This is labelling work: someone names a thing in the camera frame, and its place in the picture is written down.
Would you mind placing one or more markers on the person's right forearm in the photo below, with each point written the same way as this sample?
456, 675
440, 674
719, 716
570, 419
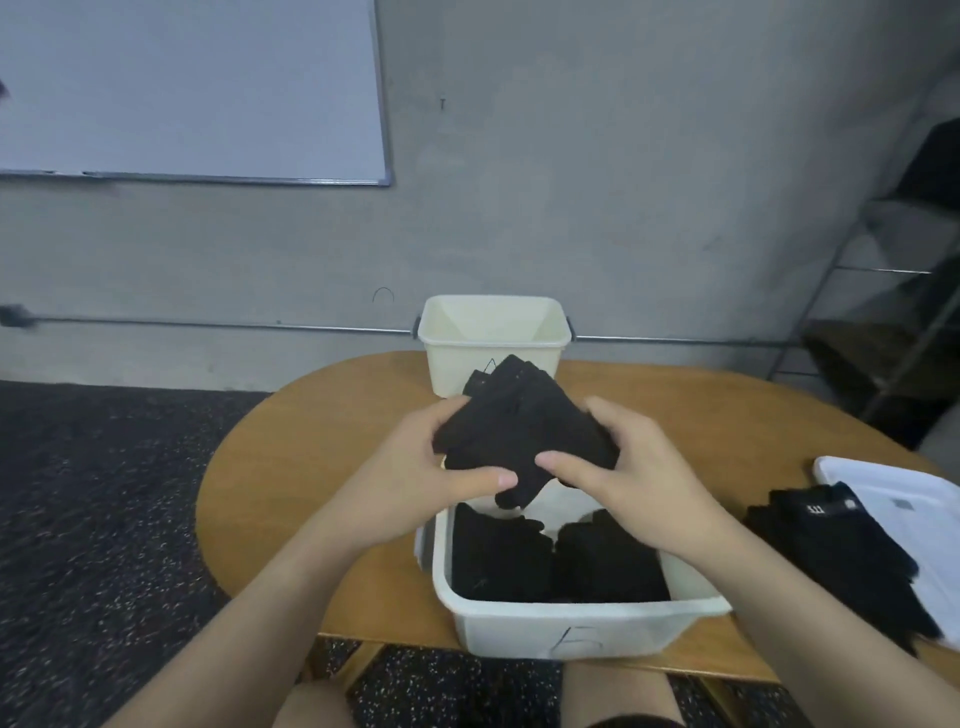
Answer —
825, 630

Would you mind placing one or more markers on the person's left leg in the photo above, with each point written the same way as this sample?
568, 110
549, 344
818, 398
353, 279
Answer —
315, 708

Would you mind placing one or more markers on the white flat tray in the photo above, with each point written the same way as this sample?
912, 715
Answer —
915, 510

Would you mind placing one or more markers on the grey wall pipe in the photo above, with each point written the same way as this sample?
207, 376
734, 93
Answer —
225, 324

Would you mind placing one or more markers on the stack of black gloves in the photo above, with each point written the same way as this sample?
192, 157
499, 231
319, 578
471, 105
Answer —
465, 435

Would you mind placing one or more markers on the white plastic bin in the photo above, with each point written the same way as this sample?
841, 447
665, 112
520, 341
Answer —
450, 338
510, 630

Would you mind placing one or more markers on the person's left hand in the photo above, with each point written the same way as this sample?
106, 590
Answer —
405, 488

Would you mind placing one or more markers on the wooden table leg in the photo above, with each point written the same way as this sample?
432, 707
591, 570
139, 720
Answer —
357, 663

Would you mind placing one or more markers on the whiteboard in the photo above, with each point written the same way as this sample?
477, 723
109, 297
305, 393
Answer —
180, 83

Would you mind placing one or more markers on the person's right hand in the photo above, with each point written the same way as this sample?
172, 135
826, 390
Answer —
653, 488

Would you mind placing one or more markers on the metal rack frame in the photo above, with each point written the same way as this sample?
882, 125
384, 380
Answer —
893, 285

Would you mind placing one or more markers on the pile of black gloves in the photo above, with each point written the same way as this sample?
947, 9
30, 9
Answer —
488, 420

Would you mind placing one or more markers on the person's left forearm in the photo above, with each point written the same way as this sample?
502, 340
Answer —
240, 638

